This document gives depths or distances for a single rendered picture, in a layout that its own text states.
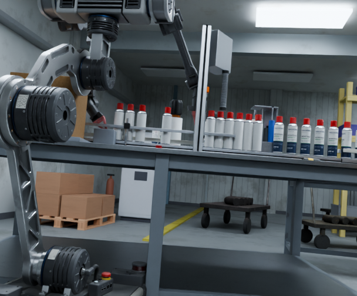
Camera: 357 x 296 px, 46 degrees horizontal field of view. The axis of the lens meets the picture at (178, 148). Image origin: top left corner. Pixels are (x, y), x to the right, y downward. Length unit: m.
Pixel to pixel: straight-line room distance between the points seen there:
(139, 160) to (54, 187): 3.55
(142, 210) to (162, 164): 4.57
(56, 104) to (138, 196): 5.12
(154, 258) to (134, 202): 4.55
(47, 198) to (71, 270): 3.84
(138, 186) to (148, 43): 2.38
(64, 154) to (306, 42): 5.58
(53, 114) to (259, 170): 0.96
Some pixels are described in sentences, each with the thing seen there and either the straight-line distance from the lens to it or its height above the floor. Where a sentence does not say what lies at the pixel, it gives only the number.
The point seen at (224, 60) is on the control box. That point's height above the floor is 1.33.
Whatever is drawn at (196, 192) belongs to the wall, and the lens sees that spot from 10.86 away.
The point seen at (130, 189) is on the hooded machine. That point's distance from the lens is 6.42.
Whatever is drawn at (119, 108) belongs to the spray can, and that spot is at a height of 1.05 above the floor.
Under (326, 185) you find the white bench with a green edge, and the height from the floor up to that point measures 0.73.
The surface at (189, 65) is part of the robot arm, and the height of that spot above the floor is 1.33.
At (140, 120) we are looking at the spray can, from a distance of 2.29.
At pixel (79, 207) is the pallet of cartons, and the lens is 5.24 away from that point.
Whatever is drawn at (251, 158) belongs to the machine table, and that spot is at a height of 0.82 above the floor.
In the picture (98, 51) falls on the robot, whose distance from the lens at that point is 1.87.
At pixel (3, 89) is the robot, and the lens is 1.42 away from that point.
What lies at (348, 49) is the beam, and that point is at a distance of 7.12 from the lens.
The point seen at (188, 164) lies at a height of 0.77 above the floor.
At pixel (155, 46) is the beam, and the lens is 7.16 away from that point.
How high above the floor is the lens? 0.71
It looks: 4 degrees up
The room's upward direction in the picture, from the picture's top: 4 degrees clockwise
